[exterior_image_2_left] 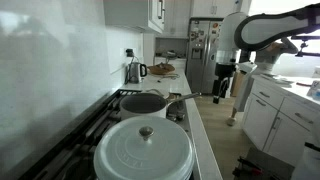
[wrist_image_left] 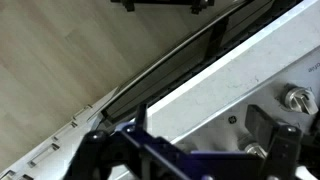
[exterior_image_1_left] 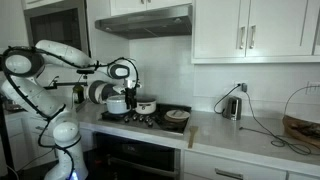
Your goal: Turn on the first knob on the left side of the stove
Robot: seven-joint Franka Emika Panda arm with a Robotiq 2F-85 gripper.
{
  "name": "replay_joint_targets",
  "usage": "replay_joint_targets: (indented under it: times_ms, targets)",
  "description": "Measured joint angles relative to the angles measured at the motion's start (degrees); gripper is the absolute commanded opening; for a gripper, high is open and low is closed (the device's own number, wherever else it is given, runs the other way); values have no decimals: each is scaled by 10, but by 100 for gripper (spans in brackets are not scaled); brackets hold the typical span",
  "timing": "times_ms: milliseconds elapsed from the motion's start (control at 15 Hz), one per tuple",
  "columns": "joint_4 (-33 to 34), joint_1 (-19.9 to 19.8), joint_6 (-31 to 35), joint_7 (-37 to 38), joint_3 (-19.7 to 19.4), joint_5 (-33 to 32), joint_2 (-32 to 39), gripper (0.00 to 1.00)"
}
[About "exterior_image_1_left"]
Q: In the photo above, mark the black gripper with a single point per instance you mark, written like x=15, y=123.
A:
x=131, y=92

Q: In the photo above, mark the black metal stove knob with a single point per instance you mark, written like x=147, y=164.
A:
x=150, y=123
x=126, y=119
x=141, y=118
x=134, y=117
x=147, y=120

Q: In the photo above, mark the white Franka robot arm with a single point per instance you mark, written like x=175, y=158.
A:
x=63, y=53

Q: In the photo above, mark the white dutch oven pot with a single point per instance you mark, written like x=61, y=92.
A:
x=116, y=106

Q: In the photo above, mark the white saucepan dark inside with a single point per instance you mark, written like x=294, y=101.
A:
x=145, y=106

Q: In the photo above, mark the white dutch oven lid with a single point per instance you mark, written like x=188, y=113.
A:
x=116, y=97

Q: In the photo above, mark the black gas cooktop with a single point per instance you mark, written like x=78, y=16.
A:
x=166, y=126

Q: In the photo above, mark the brown round trivet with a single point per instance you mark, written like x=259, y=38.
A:
x=171, y=120

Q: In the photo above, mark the black built-in oven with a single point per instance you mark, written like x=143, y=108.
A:
x=140, y=153

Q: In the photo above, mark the dark glass oil bottle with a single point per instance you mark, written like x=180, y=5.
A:
x=78, y=94

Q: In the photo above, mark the wooden spatula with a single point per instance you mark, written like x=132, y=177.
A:
x=192, y=135

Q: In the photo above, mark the stainless steel range hood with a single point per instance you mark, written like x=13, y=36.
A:
x=146, y=23

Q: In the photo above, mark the white cabinet above hood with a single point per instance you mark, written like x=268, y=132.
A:
x=133, y=6

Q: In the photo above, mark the white drawer under counter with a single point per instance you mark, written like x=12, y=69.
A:
x=203, y=166

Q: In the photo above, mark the white base cabinets by robot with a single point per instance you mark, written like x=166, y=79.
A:
x=20, y=140

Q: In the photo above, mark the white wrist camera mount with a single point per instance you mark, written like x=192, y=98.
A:
x=133, y=84

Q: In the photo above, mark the built-in wall oven niche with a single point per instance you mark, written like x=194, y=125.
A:
x=55, y=28

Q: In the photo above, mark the white wall outlet with plug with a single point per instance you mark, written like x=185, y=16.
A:
x=242, y=86

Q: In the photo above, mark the white upper wall cabinet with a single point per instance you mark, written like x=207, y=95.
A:
x=220, y=30

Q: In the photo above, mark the white double wall outlet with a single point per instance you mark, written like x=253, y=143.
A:
x=313, y=87

